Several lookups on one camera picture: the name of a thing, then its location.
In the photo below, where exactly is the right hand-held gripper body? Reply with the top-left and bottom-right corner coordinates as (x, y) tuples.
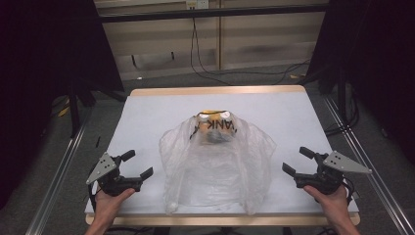
(293, 150), (373, 196)

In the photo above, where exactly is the black floor cable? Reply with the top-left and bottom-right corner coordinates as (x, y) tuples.
(195, 58), (311, 86)

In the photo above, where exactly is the right hand-held gripper black cable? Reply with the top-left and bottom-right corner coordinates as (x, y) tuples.
(341, 175), (357, 206)

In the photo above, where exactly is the black metal stand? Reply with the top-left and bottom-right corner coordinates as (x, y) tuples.
(336, 67), (349, 126)
(68, 82), (82, 139)

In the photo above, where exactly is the black hanging wall cable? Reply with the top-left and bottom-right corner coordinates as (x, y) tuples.
(190, 18), (231, 86)

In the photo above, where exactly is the black curtain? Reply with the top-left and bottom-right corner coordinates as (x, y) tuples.
(0, 0), (125, 210)
(305, 0), (415, 165)

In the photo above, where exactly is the person's left hand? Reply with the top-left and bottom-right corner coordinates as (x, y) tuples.
(92, 188), (136, 224)

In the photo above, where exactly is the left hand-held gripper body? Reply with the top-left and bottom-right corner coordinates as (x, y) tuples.
(86, 152), (144, 197)

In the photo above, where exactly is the left hand-held gripper black cable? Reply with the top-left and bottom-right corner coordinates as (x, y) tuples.
(86, 180), (100, 212)

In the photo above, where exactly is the metal floor rail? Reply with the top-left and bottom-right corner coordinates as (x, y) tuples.
(24, 107), (95, 235)
(322, 96), (415, 235)

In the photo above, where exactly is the white power outlet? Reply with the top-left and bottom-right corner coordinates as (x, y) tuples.
(185, 0), (209, 10)

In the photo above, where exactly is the clear plastic bag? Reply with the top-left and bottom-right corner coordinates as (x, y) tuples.
(159, 112), (278, 216)

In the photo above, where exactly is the white table mat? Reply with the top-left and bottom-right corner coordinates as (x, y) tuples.
(85, 92), (360, 215)

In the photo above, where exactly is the black horizontal bar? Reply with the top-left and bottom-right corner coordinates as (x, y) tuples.
(99, 4), (329, 24)

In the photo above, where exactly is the white work board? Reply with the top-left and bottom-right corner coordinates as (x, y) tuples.
(85, 85), (361, 227)

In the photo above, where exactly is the hand-held gripper black cable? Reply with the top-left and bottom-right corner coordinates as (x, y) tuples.
(341, 175), (357, 206)
(86, 180), (100, 212)

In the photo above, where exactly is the black cable bundle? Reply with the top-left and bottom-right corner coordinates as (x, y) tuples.
(324, 92), (360, 137)

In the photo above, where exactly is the person's right hand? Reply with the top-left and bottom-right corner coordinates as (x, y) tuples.
(302, 185), (351, 226)

